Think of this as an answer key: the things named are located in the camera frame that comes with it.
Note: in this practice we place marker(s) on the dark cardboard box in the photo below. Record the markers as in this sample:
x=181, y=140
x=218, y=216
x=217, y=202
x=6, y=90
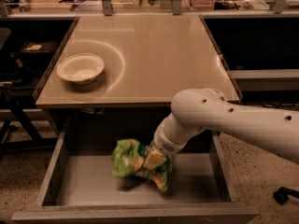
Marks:
x=39, y=51

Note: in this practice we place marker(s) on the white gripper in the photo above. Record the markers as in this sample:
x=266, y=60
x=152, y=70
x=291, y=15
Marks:
x=163, y=143

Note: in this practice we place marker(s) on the white paper bowl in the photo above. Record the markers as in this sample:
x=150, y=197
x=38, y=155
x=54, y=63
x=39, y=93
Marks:
x=81, y=68

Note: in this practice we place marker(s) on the grey open top drawer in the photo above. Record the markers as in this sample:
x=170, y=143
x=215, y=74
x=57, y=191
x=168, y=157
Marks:
x=79, y=187

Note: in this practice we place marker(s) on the black chair caster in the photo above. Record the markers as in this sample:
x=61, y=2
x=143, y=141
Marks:
x=282, y=194

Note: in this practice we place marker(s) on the grey drawer cabinet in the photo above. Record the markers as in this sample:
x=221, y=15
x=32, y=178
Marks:
x=148, y=59

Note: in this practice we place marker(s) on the green rice chip bag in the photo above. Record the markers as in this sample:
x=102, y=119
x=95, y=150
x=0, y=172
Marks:
x=128, y=159

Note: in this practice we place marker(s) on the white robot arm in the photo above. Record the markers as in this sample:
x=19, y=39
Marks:
x=196, y=110

